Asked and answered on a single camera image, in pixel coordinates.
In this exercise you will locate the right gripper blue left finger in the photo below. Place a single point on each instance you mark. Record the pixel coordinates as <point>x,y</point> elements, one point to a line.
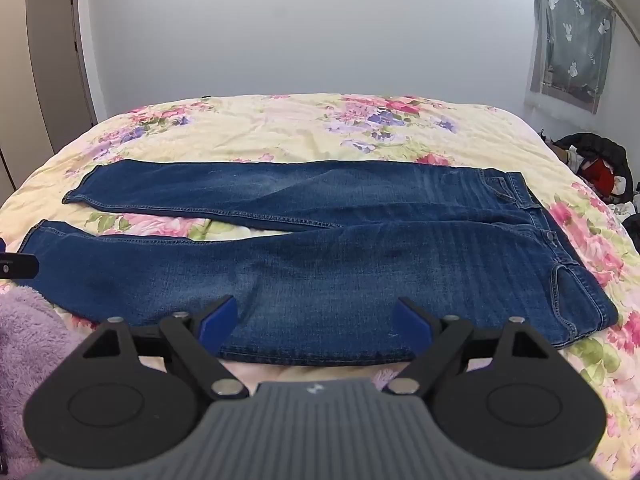
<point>202,333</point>

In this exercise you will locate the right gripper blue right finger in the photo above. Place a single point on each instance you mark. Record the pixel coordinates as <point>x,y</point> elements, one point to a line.
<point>424,335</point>

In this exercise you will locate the blue denim jeans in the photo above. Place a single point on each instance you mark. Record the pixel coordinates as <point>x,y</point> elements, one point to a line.
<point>335,245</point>

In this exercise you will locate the purple fuzzy blanket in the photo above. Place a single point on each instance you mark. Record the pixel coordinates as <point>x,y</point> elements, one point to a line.
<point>34,340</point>

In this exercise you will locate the floral yellow bed quilt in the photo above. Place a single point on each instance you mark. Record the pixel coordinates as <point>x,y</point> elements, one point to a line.
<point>307,127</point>

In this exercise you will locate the grey wardrobe door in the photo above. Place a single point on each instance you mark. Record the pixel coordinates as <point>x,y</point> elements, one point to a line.
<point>59,69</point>

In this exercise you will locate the black and red clothes pile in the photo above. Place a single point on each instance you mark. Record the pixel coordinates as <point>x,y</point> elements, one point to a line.
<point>603,166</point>

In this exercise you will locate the green patterned window curtain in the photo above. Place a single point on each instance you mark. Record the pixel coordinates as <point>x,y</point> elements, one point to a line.
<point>572,52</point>

